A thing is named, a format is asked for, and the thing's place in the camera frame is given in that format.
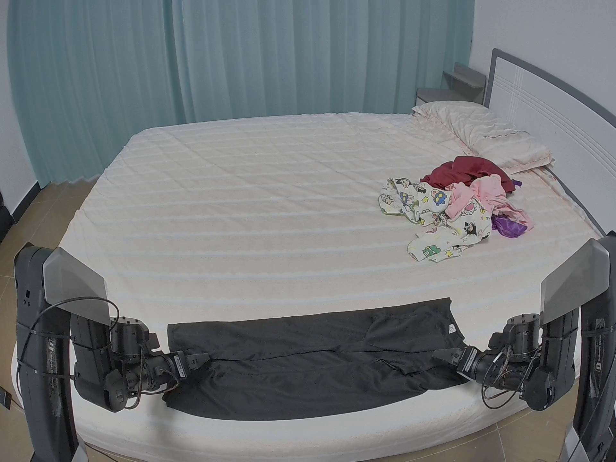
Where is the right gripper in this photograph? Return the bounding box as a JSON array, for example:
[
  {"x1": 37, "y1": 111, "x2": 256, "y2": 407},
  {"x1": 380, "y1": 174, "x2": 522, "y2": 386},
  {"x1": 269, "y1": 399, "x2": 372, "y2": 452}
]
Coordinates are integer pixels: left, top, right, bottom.
[{"x1": 431, "y1": 346, "x2": 497, "y2": 385}]

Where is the purple shiny garment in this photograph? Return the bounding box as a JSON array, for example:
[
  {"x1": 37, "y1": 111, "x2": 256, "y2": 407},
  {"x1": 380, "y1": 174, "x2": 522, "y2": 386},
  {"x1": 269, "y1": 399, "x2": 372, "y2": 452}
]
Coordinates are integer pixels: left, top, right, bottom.
[{"x1": 491, "y1": 177, "x2": 526, "y2": 239}]

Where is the blue-green curtain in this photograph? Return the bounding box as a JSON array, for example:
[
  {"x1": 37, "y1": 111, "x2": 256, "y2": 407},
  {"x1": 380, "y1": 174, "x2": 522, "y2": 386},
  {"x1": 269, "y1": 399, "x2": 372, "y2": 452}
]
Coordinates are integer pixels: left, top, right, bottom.
[{"x1": 6, "y1": 0, "x2": 477, "y2": 185}]

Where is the cream pillow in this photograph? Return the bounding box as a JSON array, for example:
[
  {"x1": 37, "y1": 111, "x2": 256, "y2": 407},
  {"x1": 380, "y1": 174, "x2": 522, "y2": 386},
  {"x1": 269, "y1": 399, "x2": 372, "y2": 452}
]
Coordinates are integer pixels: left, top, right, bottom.
[{"x1": 410, "y1": 100, "x2": 556, "y2": 170}]

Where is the black cable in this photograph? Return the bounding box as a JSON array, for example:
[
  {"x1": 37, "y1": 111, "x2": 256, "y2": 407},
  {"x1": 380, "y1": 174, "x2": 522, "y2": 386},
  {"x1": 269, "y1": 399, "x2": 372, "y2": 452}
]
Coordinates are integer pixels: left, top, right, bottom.
[
  {"x1": 480, "y1": 381, "x2": 524, "y2": 411},
  {"x1": 13, "y1": 297, "x2": 121, "y2": 389}
]

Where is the dark red garment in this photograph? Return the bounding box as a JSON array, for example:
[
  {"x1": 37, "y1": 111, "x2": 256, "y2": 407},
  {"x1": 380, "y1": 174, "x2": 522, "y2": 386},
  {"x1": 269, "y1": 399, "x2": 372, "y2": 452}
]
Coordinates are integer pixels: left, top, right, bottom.
[{"x1": 420, "y1": 157, "x2": 515, "y2": 196}]

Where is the black long-sleeved top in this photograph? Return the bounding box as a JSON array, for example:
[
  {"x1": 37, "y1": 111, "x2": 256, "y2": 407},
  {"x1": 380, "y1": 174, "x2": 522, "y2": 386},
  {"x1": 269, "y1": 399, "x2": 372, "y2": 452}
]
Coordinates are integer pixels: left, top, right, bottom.
[{"x1": 163, "y1": 297, "x2": 471, "y2": 422}]

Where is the bed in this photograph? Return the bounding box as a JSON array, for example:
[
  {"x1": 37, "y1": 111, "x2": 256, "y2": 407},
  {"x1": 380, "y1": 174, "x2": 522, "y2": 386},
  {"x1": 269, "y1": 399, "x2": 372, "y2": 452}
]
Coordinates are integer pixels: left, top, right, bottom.
[{"x1": 60, "y1": 48, "x2": 616, "y2": 453}]

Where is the white printed pyjama top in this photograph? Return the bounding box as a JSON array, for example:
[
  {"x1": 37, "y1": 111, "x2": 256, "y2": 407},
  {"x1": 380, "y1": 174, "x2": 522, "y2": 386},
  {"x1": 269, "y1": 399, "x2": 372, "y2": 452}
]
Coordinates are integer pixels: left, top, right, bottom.
[{"x1": 378, "y1": 177, "x2": 493, "y2": 264}]

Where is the grey bedside table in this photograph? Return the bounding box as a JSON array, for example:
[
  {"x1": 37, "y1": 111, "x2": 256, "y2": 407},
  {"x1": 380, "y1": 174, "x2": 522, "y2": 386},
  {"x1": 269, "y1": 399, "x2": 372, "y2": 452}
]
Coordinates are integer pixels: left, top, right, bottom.
[{"x1": 415, "y1": 62, "x2": 487, "y2": 107}]

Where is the pink garment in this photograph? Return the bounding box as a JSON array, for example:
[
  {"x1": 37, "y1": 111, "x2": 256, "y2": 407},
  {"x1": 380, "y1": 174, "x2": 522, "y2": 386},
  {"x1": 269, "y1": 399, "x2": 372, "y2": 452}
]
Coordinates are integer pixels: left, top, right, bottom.
[{"x1": 445, "y1": 174, "x2": 536, "y2": 233}]

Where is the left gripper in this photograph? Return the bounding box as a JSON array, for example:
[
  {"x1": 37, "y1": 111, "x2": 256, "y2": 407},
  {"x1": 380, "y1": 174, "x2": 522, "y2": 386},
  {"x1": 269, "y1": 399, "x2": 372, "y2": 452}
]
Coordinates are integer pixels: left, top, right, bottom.
[{"x1": 150, "y1": 351, "x2": 213, "y2": 389}]

